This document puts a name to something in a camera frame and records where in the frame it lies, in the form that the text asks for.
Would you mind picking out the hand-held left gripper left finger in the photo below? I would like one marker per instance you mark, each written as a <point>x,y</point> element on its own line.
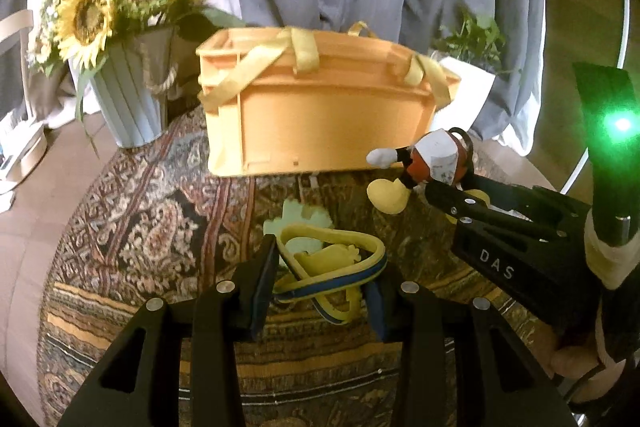
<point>262,287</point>

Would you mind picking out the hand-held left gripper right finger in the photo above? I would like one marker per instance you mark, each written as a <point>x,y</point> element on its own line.
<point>377,312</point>

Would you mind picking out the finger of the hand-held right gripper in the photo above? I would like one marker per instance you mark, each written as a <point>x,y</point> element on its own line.
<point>500,257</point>
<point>540,202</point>

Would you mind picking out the yellow and blue elastic band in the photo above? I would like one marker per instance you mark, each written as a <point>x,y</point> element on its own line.
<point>345,279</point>

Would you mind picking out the black mouse plush toy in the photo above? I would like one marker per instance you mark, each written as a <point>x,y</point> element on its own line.
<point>435,159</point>

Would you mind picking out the person's right hand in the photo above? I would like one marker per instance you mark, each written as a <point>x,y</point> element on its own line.
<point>580,369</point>

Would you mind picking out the green frog plush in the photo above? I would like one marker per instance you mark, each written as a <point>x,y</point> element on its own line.
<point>300,219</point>

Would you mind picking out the patterned paisley rug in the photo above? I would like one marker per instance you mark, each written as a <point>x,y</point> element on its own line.
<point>150,217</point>

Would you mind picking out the green plant in white pot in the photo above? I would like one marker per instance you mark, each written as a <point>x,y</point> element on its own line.
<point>470,79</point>

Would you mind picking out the grey ribbed flower bucket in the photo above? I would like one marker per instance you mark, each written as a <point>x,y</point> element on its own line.
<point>125,97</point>

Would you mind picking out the artificial sunflower bouquet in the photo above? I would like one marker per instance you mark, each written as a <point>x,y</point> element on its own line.
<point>87,14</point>

